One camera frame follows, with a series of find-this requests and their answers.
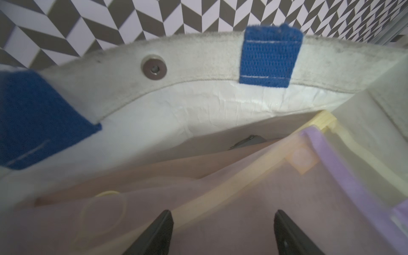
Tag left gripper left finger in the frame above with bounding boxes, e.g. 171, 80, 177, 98
123, 210, 174, 255

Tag purple mesh pouch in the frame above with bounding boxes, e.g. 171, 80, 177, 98
1, 127, 408, 255

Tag pink trim mesh pouch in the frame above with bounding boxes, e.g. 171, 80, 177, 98
34, 139, 279, 207

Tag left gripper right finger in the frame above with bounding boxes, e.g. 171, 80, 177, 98
274, 210, 325, 255

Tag white canvas bag blue handles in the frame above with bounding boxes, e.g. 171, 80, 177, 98
1, 24, 408, 211

